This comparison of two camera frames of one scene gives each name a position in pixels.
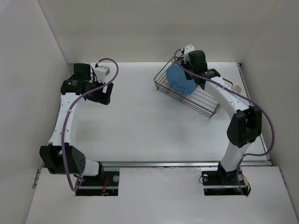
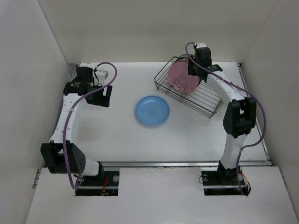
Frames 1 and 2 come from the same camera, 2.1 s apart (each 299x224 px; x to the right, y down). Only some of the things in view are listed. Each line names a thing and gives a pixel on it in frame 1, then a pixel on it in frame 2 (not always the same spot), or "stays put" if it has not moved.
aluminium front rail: x=178 y=164 stays put
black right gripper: x=188 y=77 → x=190 y=71
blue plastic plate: x=177 y=80 → x=152 y=109
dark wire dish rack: x=201 y=100 stays put
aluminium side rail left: x=37 y=178 stays put
